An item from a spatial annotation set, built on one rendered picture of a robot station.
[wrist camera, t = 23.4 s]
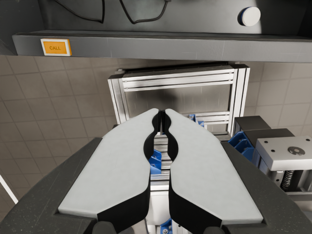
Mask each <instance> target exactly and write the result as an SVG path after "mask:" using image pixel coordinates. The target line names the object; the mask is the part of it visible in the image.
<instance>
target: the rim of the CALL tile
mask: <svg viewBox="0 0 312 234"><path fill-rule="evenodd" d="M43 41H52V42H65V46H66V50H67V54H53V53H46V51H45V47H44V43H43ZM41 43H42V47H43V50H44V54H45V55H46V56H70V50H69V46H68V41H67V39H41Z"/></svg>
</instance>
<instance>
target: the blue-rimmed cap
mask: <svg viewBox="0 0 312 234"><path fill-rule="evenodd" d="M259 19H260V11H259V9H258V8H256V7H248V8H246V9H245V10H244V11H243V12H242V14H241V17H240V21H241V23H242V24H243V25H244V26H253V25H255V24H256V23H257V22H258V21H259Z"/></svg>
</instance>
